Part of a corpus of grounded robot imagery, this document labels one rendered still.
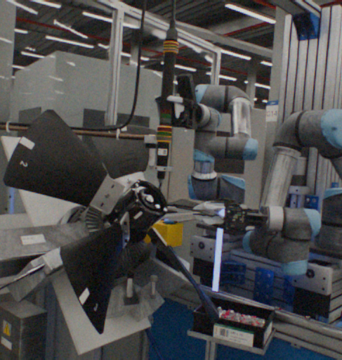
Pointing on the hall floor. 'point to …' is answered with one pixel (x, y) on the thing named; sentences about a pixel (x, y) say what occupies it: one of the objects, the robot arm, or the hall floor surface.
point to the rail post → (142, 346)
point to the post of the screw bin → (211, 351)
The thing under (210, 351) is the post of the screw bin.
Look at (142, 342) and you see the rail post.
